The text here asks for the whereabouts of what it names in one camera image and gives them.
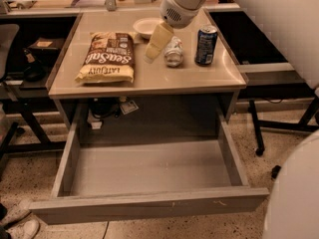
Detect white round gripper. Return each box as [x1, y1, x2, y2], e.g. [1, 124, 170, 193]
[144, 0, 199, 63]

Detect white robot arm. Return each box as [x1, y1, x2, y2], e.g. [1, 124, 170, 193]
[145, 0, 319, 239]

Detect blue pepsi can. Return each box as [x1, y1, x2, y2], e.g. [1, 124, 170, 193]
[194, 25, 217, 66]

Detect open grey top drawer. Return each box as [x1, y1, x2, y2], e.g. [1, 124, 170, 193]
[31, 107, 269, 224]

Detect white paper bowl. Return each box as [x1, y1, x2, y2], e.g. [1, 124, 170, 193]
[133, 18, 162, 40]

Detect grey cabinet desk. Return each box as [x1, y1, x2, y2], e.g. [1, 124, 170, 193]
[45, 7, 249, 131]

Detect brown sea salt chip bag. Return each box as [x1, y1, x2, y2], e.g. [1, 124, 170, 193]
[75, 32, 136, 84]

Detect black box under desk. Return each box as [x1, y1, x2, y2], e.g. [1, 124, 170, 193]
[28, 38, 65, 54]

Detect grey office chair left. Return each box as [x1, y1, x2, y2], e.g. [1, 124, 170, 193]
[0, 24, 19, 179]

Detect white sneaker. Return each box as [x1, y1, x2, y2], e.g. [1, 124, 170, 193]
[8, 219, 40, 239]

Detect black cables under desk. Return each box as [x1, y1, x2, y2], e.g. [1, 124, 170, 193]
[89, 97, 122, 120]

